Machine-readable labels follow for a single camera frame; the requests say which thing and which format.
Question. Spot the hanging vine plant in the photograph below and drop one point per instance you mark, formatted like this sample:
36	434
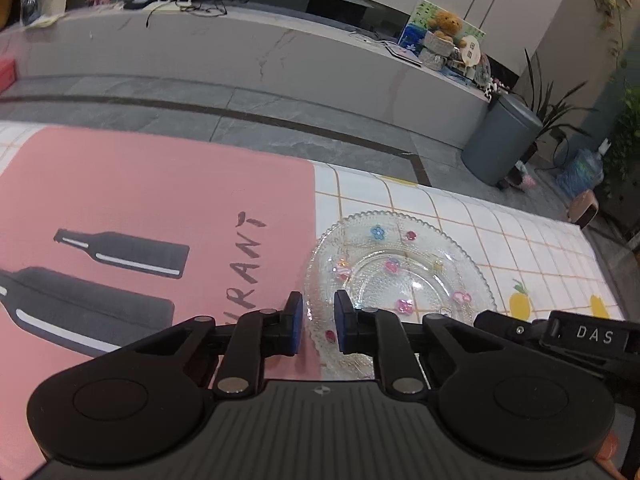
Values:
607	7

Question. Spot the grey round trash bin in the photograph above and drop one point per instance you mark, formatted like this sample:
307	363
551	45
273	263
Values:
500	142

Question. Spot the white checked fruit-print tablecloth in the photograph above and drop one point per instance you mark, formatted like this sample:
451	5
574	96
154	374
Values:
530	240

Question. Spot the pink bottle-print placemat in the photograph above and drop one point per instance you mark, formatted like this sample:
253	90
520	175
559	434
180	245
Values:
150	185

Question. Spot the tall potted plant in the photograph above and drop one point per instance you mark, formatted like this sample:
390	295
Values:
552	105

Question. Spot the blue water bottle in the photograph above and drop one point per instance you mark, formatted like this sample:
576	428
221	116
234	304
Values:
582	170

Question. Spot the blue glass vase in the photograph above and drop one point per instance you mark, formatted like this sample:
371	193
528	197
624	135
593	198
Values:
31	7

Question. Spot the white marble tv console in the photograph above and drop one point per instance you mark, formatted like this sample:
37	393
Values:
250	60

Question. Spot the pink stool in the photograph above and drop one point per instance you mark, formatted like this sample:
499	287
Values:
583	208

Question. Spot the clear floral glass plate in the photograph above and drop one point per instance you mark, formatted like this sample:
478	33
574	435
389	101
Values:
415	255

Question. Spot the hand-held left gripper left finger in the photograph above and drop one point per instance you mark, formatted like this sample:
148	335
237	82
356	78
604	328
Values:
296	321

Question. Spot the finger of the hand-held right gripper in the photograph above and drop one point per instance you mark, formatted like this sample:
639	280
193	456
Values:
510	329

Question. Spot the brown teddy bear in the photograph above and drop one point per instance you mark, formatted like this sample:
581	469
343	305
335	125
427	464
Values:
446	25

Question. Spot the colourful picture board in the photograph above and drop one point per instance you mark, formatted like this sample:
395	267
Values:
425	22

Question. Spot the red storage box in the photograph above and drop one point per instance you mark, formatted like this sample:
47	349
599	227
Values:
7	72

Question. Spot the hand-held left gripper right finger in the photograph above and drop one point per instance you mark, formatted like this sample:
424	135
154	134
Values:
342	322

